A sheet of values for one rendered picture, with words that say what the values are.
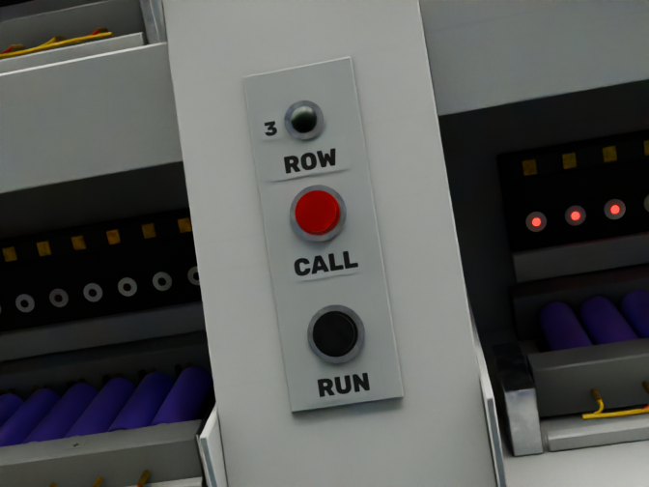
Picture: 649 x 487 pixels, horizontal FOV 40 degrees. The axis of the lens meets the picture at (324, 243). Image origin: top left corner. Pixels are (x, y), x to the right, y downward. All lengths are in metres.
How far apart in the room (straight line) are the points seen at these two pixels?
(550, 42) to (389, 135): 0.07
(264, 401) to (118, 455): 0.09
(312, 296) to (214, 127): 0.07
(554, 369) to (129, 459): 0.18
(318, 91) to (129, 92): 0.07
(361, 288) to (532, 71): 0.10
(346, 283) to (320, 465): 0.06
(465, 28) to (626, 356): 0.15
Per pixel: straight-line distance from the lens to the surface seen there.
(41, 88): 0.36
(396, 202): 0.31
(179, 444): 0.38
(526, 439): 0.36
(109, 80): 0.35
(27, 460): 0.40
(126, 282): 0.51
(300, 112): 0.32
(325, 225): 0.31
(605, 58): 0.34
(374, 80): 0.32
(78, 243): 0.51
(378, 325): 0.31
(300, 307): 0.31
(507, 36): 0.33
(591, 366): 0.38
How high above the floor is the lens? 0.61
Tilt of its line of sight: 5 degrees up
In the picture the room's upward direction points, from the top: 9 degrees counter-clockwise
